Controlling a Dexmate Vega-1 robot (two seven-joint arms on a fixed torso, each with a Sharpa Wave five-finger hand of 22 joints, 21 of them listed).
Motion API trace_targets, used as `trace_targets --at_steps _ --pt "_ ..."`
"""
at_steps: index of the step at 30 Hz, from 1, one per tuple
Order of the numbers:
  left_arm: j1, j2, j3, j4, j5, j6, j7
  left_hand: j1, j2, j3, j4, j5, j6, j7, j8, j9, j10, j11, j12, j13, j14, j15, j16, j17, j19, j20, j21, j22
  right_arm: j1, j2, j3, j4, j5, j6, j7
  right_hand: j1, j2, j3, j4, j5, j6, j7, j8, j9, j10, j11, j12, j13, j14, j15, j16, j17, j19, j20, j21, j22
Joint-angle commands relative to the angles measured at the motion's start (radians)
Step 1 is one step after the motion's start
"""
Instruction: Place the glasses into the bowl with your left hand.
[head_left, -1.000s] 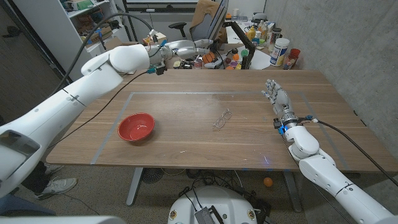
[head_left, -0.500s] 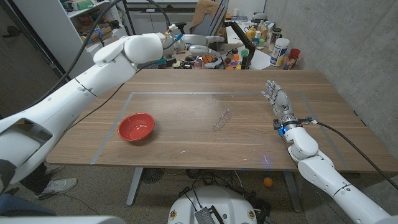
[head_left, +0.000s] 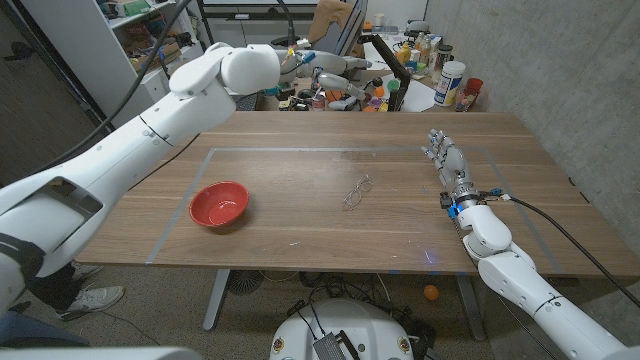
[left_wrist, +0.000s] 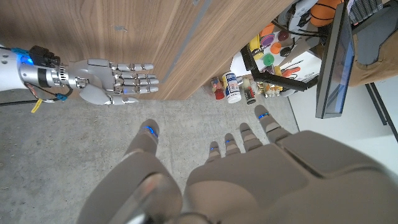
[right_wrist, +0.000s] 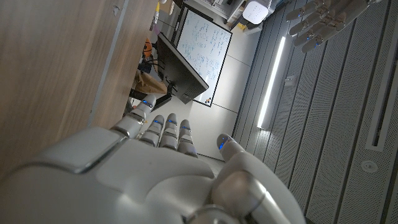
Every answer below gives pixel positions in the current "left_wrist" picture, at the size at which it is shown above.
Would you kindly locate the orange toy basketball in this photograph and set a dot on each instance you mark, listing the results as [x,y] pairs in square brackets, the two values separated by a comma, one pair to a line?
[323,12]

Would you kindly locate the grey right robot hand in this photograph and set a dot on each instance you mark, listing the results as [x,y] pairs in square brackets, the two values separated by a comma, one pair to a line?
[99,77]

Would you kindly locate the small red-capped bottle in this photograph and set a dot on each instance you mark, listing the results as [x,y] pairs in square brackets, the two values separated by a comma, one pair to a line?
[218,91]

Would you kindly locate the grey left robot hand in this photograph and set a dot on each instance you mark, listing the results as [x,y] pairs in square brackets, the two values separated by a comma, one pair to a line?
[255,186]

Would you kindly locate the black computer monitor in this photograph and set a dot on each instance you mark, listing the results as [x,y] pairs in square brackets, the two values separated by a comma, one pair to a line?
[335,62]

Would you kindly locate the tan jacket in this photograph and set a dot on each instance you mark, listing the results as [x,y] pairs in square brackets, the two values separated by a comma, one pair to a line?
[382,68]

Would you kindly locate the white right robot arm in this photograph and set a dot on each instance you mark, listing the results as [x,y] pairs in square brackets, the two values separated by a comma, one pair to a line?
[12,71]

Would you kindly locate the white canister blue label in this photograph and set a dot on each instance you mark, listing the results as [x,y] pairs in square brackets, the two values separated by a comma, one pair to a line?
[232,88]

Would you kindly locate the white game controller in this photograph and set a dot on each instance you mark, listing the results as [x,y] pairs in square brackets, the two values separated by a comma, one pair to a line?
[300,14]

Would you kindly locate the white paper sheet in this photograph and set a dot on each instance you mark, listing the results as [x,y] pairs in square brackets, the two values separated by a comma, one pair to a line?
[306,62]

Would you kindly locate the grey office chair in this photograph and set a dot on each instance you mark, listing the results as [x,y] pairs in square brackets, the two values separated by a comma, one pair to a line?
[370,37]

